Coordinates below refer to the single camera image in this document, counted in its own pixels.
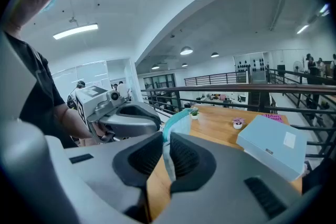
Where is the person's left forearm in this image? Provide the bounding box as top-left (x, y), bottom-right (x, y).
top-left (54, 103), bottom-right (98, 147)

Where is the white standing fan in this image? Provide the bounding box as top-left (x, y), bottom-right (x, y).
top-left (292, 60), bottom-right (302, 79)

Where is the small pink flower pot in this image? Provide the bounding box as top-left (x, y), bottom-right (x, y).
top-left (232, 117), bottom-right (246, 130)

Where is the light blue checked cloth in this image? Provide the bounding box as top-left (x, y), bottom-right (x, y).
top-left (161, 108), bottom-right (194, 182)

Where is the light blue storage box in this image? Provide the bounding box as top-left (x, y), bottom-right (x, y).
top-left (236, 114), bottom-right (308, 183)

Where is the white display wall panel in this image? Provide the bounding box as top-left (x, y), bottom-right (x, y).
top-left (234, 52), bottom-right (266, 84)

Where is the person's black shirt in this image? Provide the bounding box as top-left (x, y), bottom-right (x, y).
top-left (5, 33), bottom-right (78, 149)

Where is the short ceiling tube light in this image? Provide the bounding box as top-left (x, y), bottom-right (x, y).
top-left (296, 24), bottom-right (310, 35)
top-left (319, 4), bottom-right (331, 18)

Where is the pink book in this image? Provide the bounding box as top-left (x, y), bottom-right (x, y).
top-left (261, 113), bottom-right (285, 124)

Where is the blue face mask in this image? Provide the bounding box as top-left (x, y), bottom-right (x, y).
top-left (38, 0), bottom-right (59, 14)

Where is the long ceiling strip light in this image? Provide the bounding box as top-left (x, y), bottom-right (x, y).
top-left (52, 23), bottom-right (99, 40)

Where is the person's left hand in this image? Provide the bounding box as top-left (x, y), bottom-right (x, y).
top-left (94, 124), bottom-right (117, 143)

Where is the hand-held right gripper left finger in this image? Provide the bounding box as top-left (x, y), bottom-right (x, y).
top-left (46, 131), bottom-right (164, 224)

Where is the black metal balcony railing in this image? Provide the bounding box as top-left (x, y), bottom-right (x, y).
top-left (183, 71), bottom-right (249, 87)

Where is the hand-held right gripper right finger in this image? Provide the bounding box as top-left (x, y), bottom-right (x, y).
top-left (152, 132), bottom-right (302, 224)

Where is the black railing with wooden handrail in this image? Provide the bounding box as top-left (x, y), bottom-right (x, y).
top-left (140, 83), bottom-right (336, 158)

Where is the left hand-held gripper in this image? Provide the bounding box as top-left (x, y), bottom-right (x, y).
top-left (75, 86), bottom-right (162, 144)

